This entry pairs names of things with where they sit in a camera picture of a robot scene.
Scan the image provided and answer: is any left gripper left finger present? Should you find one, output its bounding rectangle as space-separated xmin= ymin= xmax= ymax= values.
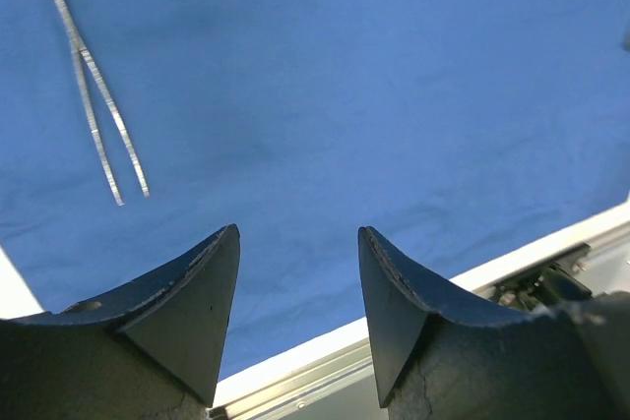
xmin=1 ymin=225 xmax=240 ymax=419

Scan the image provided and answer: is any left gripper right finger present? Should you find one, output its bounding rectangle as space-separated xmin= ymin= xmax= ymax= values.
xmin=358 ymin=227 xmax=629 ymax=419

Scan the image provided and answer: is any blue surgical cloth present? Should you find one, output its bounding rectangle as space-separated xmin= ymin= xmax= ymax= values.
xmin=1 ymin=0 xmax=629 ymax=376

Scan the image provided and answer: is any front aluminium rail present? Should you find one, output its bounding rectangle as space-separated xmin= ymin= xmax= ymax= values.
xmin=208 ymin=224 xmax=629 ymax=419

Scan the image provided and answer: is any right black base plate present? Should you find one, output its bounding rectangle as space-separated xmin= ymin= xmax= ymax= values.
xmin=489 ymin=243 xmax=594 ymax=312

